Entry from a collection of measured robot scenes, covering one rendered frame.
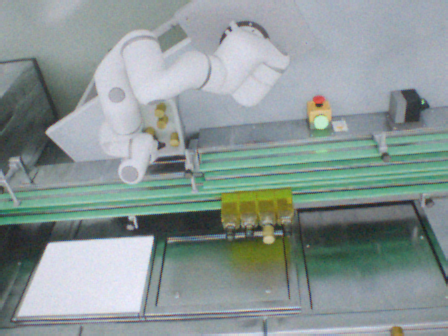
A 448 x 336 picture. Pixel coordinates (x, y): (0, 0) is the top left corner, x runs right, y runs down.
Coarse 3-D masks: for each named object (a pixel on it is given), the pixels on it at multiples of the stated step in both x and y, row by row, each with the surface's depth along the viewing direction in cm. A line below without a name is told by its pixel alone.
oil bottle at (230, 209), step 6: (228, 192) 149; (234, 192) 149; (222, 198) 147; (228, 198) 147; (234, 198) 146; (222, 204) 145; (228, 204) 145; (234, 204) 144; (222, 210) 143; (228, 210) 142; (234, 210) 142; (222, 216) 141; (228, 216) 140; (234, 216) 140; (222, 222) 141; (228, 222) 140; (234, 222) 140
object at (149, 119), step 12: (144, 108) 152; (168, 108) 152; (144, 120) 155; (156, 120) 155; (168, 120) 155; (144, 132) 159; (156, 132) 158; (168, 132) 158; (180, 132) 149; (168, 144) 158; (180, 144) 153
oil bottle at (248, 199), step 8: (240, 192) 148; (248, 192) 148; (256, 192) 150; (240, 200) 145; (248, 200) 145; (256, 200) 145; (240, 208) 143; (248, 208) 142; (256, 208) 142; (240, 216) 140; (248, 216) 139; (256, 216) 140; (256, 224) 141
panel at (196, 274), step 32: (160, 256) 151; (192, 256) 150; (224, 256) 148; (256, 256) 146; (288, 256) 144; (160, 288) 141; (192, 288) 140; (224, 288) 138; (256, 288) 136; (288, 288) 136; (32, 320) 138; (64, 320) 137; (96, 320) 136; (128, 320) 136
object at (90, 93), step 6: (174, 18) 190; (162, 24) 195; (168, 24) 192; (174, 24) 192; (156, 30) 194; (162, 30) 194; (156, 36) 195; (90, 84) 192; (90, 90) 186; (96, 90) 190; (84, 96) 184; (90, 96) 184; (96, 96) 188; (84, 102) 179
